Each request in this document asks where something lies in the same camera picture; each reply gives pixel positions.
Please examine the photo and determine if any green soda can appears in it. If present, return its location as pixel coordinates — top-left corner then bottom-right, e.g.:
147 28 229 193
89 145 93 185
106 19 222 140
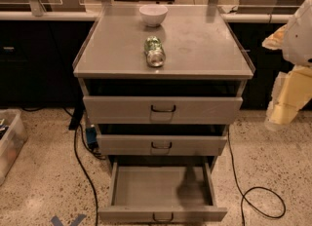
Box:
144 36 166 67

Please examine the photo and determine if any black floor cable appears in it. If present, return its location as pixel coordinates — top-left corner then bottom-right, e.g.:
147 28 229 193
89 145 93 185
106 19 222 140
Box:
226 129 287 226
19 106 99 226

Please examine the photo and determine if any grey bottom drawer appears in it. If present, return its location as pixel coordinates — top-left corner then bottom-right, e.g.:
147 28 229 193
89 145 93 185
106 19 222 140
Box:
98 156 227 224

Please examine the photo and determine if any blue power box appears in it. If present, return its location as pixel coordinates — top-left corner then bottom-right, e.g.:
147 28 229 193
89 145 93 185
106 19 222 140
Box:
85 126 98 150

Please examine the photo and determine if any grey metal drawer cabinet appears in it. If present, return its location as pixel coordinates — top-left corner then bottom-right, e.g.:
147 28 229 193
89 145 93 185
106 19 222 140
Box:
74 6 254 163

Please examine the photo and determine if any clear plastic storage bin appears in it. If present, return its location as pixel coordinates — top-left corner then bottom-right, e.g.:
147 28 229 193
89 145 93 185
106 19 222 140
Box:
0 109 28 185

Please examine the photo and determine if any white ceramic bowl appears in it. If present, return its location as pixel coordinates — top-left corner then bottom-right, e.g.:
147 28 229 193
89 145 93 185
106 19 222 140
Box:
139 4 168 27

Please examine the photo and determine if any black floor cable right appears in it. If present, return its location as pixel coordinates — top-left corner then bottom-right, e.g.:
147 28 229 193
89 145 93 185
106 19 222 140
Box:
226 129 287 226

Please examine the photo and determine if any black floor cable left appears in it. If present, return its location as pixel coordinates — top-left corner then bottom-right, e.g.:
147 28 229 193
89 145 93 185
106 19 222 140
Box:
19 106 99 226

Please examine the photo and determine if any grey top drawer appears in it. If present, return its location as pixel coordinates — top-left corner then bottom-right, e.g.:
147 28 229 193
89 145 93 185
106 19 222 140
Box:
84 79 243 125

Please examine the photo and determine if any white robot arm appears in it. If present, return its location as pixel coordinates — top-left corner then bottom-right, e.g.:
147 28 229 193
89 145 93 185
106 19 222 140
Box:
262 0 312 131

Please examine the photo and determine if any grey drawer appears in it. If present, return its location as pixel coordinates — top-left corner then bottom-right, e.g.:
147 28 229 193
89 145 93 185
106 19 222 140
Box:
84 79 243 125
97 124 226 156
98 156 227 224

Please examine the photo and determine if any grey middle drawer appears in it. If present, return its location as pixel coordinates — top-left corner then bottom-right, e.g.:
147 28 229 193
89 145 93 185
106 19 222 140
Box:
97 124 226 156

